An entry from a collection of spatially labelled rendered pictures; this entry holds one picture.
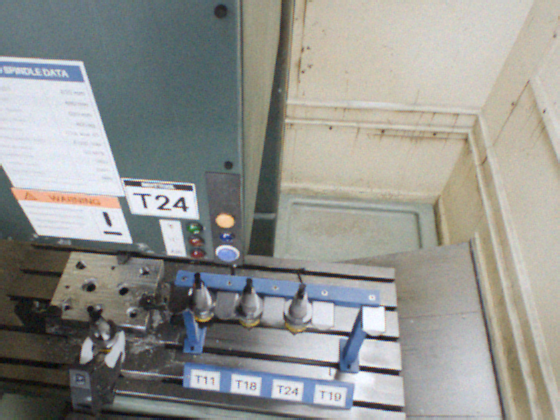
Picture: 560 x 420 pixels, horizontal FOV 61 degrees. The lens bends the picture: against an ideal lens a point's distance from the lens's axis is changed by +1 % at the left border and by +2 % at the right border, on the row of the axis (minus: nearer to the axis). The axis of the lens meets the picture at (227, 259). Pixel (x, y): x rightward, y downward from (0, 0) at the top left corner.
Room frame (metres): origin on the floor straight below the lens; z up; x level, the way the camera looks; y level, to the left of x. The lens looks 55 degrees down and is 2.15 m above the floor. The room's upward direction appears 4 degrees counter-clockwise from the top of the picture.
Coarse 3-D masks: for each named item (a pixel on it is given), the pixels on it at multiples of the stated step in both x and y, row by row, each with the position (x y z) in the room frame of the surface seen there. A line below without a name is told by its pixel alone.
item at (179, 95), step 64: (0, 0) 0.47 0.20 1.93; (64, 0) 0.46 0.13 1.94; (128, 0) 0.44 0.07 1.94; (192, 0) 0.43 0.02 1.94; (256, 0) 0.52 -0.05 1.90; (128, 64) 0.45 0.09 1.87; (192, 64) 0.43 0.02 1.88; (256, 64) 0.53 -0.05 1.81; (128, 128) 0.45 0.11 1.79; (192, 128) 0.44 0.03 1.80; (256, 128) 0.55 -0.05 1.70; (0, 192) 0.49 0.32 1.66; (64, 192) 0.47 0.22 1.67
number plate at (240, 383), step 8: (232, 376) 0.47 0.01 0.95; (240, 376) 0.46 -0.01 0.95; (248, 376) 0.46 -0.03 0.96; (232, 384) 0.45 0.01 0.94; (240, 384) 0.45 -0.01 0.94; (248, 384) 0.45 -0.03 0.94; (256, 384) 0.45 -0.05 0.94; (240, 392) 0.43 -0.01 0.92; (248, 392) 0.43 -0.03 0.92; (256, 392) 0.43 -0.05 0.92
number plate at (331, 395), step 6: (318, 390) 0.42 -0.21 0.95; (324, 390) 0.42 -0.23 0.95; (330, 390) 0.41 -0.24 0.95; (336, 390) 0.41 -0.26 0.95; (342, 390) 0.41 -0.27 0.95; (318, 396) 0.41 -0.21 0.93; (324, 396) 0.41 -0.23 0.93; (330, 396) 0.40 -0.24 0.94; (336, 396) 0.40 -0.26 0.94; (342, 396) 0.40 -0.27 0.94; (318, 402) 0.40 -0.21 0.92; (324, 402) 0.39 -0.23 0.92; (330, 402) 0.39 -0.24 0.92; (336, 402) 0.39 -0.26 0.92; (342, 402) 0.39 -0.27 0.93
